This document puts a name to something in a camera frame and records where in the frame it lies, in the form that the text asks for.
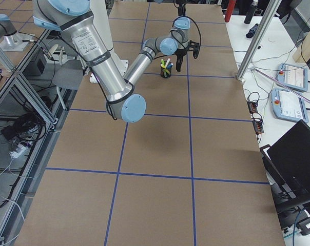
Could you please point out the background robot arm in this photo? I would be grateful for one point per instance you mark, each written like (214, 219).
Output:
(6, 26)

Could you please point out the aluminium frame post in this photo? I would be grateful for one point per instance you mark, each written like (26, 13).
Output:
(261, 30)

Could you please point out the lower teach pendant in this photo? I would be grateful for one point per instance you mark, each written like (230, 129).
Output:
(288, 106)

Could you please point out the black mesh pen holder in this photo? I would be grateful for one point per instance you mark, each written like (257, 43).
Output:
(162, 74)

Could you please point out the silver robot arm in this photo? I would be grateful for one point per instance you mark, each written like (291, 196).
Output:
(75, 18)

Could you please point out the red bottle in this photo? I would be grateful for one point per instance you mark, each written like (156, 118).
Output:
(229, 10)

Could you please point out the black laptop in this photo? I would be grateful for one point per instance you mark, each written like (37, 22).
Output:
(291, 156)

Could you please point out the upper teach pendant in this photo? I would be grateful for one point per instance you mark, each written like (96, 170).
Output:
(293, 77)

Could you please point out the orange black connector box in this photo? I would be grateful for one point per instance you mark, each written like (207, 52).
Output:
(252, 106)

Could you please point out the black bottle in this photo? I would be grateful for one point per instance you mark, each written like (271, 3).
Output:
(251, 12)

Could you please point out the folded dark umbrella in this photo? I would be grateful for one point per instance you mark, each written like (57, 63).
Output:
(252, 31)

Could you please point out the teach pendant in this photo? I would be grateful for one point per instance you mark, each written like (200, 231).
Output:
(288, 106)
(293, 77)

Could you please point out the white power strip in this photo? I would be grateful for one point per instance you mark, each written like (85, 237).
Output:
(20, 149)

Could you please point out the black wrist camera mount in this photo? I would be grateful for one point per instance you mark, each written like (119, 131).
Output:
(194, 47)

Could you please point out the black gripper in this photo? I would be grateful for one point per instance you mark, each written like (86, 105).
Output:
(181, 53)

